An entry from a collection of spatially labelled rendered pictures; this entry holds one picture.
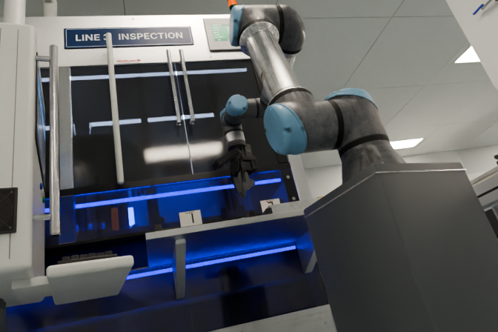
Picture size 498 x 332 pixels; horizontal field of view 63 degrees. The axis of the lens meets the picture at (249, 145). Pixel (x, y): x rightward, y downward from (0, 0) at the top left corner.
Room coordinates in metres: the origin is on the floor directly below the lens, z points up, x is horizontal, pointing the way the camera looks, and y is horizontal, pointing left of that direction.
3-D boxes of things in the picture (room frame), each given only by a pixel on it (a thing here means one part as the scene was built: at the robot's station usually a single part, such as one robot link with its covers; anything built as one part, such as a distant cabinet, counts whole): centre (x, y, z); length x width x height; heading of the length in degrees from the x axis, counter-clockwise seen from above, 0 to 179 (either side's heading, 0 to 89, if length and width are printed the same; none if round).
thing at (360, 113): (0.87, -0.25, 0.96); 0.13 x 0.12 x 0.14; 107
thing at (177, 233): (1.45, 0.08, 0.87); 0.70 x 0.48 x 0.02; 107
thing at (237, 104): (1.31, 0.00, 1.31); 0.11 x 0.11 x 0.08; 17
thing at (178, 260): (1.37, 0.32, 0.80); 0.34 x 0.03 x 0.13; 17
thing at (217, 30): (1.64, -0.02, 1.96); 0.21 x 0.01 x 0.21; 107
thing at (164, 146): (1.51, 0.48, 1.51); 0.47 x 0.01 x 0.59; 107
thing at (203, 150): (1.64, 0.05, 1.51); 0.43 x 0.01 x 0.59; 107
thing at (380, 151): (0.87, -0.26, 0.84); 0.15 x 0.15 x 0.10
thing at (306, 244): (1.52, -0.16, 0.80); 0.34 x 0.03 x 0.13; 17
